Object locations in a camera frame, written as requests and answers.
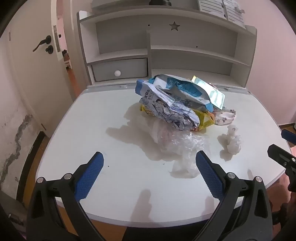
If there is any floral printed wrapper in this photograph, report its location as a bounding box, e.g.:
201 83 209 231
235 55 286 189
209 109 237 126

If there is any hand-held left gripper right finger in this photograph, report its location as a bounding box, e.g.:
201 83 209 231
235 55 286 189
196 151 271 241

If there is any black door handle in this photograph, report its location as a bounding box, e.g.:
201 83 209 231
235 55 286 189
32 35 55 55

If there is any blue white packet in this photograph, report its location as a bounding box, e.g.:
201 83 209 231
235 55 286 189
135 79 200 131

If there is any yellow wrapper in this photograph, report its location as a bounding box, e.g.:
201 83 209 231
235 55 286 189
140 104 215 132

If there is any clear plastic bag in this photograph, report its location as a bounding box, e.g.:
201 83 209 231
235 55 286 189
129 113 208 179

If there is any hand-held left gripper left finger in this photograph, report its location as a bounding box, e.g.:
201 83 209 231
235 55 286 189
26 151 104 241

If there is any white grey desk hutch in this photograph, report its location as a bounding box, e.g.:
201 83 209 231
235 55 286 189
76 10 258 90

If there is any grey drawer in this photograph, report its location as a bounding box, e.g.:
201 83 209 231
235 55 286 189
92 58 148 82

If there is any blue white bag silver lining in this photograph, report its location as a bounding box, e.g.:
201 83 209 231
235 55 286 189
149 74 226 112

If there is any crumpled white tissue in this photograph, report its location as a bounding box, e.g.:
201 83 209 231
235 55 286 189
217 125 242 155

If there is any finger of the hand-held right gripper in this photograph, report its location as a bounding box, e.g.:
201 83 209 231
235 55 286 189
267 144 296 168
281 129 296 142

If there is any white door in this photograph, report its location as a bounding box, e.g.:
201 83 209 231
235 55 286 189
5 0 73 139

